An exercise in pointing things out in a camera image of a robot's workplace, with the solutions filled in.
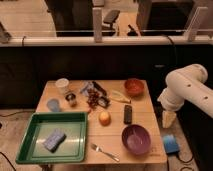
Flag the yellow red apple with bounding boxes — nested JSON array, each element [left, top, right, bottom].
[[98, 111, 111, 126]]

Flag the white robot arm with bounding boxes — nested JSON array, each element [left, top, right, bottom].
[[157, 64, 213, 128]]

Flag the small metal cup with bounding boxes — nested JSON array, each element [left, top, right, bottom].
[[65, 93, 77, 107]]

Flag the white paper cup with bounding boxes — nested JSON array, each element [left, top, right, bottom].
[[55, 78, 69, 94]]

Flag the purple bowl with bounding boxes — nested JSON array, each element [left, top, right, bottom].
[[122, 124, 151, 155]]

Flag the black remote control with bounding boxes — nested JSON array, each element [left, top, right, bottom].
[[124, 105, 132, 124]]

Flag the red bowl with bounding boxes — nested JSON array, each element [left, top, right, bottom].
[[124, 78, 144, 97]]

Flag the yellow banana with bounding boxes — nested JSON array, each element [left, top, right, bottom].
[[109, 90, 131, 103]]

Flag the bunch of dark grapes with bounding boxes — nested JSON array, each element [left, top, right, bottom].
[[87, 89, 99, 109]]

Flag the silver fork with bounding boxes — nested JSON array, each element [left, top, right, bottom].
[[90, 143, 120, 162]]

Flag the snack bag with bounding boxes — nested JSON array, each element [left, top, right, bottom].
[[80, 81, 94, 97]]

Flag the blue sponge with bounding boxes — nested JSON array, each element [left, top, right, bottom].
[[43, 129, 66, 152]]

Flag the black office chair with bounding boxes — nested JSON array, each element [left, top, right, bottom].
[[102, 10, 120, 36]]

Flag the green plastic tray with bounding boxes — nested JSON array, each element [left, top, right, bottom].
[[16, 112, 87, 164]]

